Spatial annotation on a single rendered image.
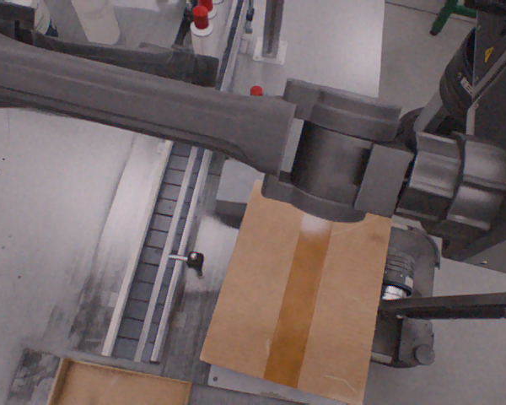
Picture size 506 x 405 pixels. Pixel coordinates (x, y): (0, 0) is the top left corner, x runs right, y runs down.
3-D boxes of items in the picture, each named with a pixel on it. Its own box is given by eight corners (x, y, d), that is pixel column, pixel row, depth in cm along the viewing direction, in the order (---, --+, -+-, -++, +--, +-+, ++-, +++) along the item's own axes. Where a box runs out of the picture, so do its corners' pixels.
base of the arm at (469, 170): (456, 264, 37) (549, 218, 26) (370, 242, 38) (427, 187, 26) (462, 182, 40) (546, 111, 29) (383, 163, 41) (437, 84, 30)
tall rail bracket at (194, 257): (176, 263, 92) (165, 242, 77) (208, 269, 92) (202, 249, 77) (173, 278, 91) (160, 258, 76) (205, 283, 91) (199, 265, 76)
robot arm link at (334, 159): (410, 223, 32) (434, 159, 30) (286, 191, 33) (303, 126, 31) (390, 189, 41) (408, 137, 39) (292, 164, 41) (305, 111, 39)
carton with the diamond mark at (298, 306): (250, 229, 94) (255, 177, 69) (351, 257, 93) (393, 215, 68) (209, 364, 83) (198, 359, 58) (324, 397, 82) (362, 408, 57)
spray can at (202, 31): (196, 67, 107) (188, 2, 88) (216, 67, 108) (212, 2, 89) (196, 83, 105) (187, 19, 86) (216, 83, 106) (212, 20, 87)
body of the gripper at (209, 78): (175, 51, 92) (167, 47, 85) (220, 58, 92) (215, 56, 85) (173, 80, 94) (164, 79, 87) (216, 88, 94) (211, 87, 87)
